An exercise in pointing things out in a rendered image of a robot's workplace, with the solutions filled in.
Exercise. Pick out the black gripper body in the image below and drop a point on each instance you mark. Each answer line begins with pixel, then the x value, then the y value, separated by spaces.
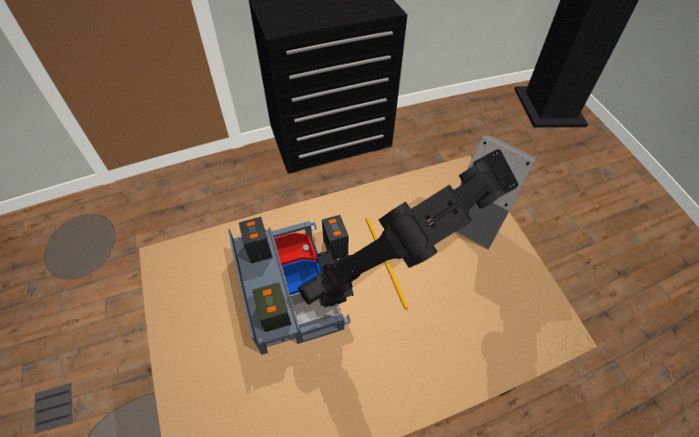
pixel 333 297

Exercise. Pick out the grey metal bin rack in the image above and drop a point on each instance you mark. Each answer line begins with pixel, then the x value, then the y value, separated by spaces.
pixel 269 271

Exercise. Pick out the olive green case with orange latches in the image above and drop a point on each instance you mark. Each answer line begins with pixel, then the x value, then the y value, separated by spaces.
pixel 271 307

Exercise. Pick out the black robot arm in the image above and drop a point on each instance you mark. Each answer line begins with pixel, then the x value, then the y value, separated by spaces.
pixel 410 234

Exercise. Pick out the blue open bin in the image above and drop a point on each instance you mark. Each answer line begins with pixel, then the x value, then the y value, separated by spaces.
pixel 299 272

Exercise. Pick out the yellow bar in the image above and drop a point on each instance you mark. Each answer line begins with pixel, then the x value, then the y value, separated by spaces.
pixel 389 269

